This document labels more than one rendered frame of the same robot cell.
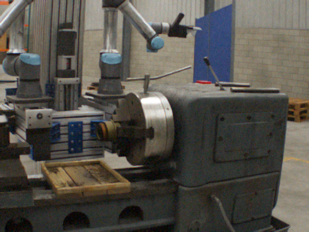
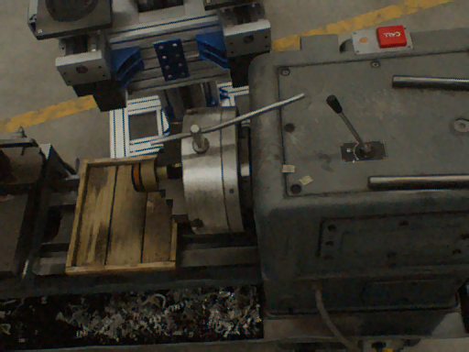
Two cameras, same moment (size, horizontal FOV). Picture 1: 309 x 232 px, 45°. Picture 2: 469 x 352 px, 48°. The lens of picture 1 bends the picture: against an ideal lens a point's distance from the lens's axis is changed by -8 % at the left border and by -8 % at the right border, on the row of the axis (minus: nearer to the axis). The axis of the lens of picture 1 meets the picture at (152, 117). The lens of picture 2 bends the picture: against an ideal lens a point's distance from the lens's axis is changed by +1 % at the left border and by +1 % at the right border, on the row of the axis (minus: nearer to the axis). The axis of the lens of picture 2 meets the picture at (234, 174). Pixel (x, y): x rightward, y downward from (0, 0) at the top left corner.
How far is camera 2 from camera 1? 1.45 m
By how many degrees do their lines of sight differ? 55
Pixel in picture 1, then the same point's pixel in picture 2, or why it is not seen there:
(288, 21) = not seen: outside the picture
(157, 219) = (234, 279)
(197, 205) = (290, 286)
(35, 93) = (74, 12)
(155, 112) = (206, 197)
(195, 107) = (265, 224)
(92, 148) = (206, 69)
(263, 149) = (439, 249)
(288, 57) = not seen: outside the picture
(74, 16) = not seen: outside the picture
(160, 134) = (215, 225)
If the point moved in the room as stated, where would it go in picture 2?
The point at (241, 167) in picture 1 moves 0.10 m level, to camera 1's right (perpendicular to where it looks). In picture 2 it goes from (382, 260) to (422, 275)
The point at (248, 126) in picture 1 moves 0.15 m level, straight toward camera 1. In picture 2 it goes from (398, 232) to (362, 285)
